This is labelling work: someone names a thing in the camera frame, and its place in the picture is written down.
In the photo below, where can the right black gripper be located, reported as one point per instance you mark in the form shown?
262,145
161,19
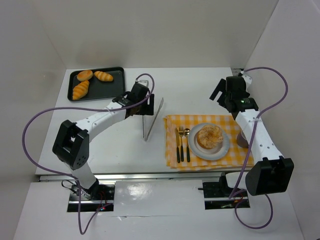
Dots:
222,93

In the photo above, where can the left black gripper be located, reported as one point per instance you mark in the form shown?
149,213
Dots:
148,105

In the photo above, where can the metal tongs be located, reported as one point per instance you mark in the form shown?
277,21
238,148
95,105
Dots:
148,121

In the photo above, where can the large sugared bread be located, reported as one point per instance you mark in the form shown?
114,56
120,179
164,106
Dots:
210,136

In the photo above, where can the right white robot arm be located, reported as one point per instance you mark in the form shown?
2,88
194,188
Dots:
272,171

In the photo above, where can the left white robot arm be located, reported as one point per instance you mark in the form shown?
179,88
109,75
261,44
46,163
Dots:
72,143

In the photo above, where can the striped bread roll upper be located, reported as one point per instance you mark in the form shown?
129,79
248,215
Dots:
103,76

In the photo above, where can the striped bread roll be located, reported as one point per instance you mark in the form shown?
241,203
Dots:
103,76
80,90

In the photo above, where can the round bread bun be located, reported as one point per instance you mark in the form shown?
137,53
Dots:
84,75

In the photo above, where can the striped bread roll lower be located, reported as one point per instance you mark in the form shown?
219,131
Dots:
80,90

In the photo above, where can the yellow checkered cloth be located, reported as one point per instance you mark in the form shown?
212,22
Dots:
233,159

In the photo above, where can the black baking tray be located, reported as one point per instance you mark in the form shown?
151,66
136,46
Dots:
98,90

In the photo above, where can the grey mug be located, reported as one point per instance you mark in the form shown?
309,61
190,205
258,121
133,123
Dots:
241,140

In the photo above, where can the white blue-rimmed plate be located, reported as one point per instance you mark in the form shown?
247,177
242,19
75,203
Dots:
211,154

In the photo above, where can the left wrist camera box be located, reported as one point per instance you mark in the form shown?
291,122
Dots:
143,82

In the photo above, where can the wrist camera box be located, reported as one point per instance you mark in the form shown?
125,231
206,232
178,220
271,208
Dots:
143,82
246,77

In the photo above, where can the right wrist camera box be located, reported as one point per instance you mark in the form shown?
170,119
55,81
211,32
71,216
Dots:
246,77

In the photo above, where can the gold knife black handle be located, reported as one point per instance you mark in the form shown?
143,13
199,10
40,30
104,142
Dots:
177,137

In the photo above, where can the gold fork black handle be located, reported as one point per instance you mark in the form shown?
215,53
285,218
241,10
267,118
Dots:
181,134

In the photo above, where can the gold spoon black handle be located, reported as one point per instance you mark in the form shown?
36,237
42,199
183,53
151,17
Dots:
186,134

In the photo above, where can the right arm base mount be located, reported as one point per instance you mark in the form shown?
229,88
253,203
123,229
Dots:
216,195

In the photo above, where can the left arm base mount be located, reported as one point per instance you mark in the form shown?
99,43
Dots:
101,199

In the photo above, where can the aluminium rail front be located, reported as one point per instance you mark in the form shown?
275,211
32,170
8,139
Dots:
159,176

